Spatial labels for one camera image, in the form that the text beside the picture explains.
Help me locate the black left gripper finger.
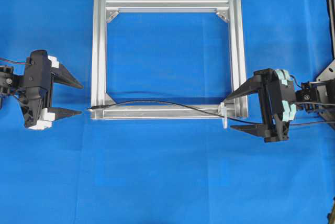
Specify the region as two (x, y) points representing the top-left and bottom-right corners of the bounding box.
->
(51, 64), (83, 89)
(51, 107), (82, 121)

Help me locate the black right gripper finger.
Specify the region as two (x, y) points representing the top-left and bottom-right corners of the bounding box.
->
(224, 75), (262, 101)
(230, 124), (266, 138)

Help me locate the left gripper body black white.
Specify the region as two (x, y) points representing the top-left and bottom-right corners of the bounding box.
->
(19, 50), (61, 130)

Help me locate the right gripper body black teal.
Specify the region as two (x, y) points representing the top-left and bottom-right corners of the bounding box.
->
(255, 69), (297, 143)

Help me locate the black USB cable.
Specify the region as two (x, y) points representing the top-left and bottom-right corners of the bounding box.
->
(86, 99), (335, 126)

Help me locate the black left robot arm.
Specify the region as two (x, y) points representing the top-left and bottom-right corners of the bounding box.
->
(1, 50), (83, 130)

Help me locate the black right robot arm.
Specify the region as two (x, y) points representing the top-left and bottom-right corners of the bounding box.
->
(227, 69), (334, 142)

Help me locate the translucent zip tie loop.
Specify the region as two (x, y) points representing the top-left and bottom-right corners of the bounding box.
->
(217, 102), (230, 129)

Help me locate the black metal stand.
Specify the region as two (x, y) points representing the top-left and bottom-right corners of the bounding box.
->
(312, 0), (335, 130)

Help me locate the aluminium extrusion frame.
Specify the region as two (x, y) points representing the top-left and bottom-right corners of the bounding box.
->
(91, 0), (248, 120)

